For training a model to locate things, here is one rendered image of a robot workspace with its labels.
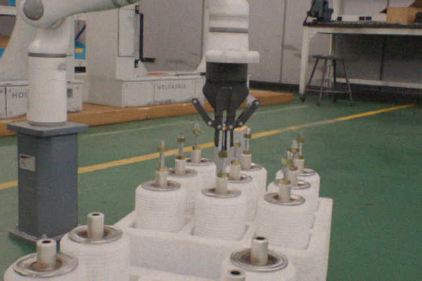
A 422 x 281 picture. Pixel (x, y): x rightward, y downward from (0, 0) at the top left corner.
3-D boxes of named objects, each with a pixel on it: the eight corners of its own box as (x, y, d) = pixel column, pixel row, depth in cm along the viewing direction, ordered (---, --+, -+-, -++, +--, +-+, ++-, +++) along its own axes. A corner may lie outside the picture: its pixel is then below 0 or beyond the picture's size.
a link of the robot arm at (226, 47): (206, 62, 93) (207, 24, 92) (199, 60, 104) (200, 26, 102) (260, 64, 94) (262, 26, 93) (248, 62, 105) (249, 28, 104)
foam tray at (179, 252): (104, 321, 106) (105, 229, 103) (171, 250, 143) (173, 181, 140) (314, 358, 97) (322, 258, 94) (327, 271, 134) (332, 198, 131)
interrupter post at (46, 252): (31, 270, 68) (31, 243, 67) (43, 262, 70) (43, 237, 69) (49, 273, 67) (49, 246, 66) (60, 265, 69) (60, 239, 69)
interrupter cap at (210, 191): (197, 188, 108) (197, 185, 107) (235, 188, 109) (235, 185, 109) (204, 200, 100) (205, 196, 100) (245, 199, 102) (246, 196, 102)
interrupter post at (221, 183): (213, 192, 106) (213, 175, 105) (225, 192, 106) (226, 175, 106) (215, 196, 103) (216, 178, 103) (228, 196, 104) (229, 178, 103)
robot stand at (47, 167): (7, 236, 148) (5, 123, 143) (53, 223, 160) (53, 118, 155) (42, 250, 140) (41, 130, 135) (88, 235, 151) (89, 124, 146)
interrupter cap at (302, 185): (288, 179, 118) (288, 176, 118) (318, 187, 113) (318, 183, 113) (265, 185, 113) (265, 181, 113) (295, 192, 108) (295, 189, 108)
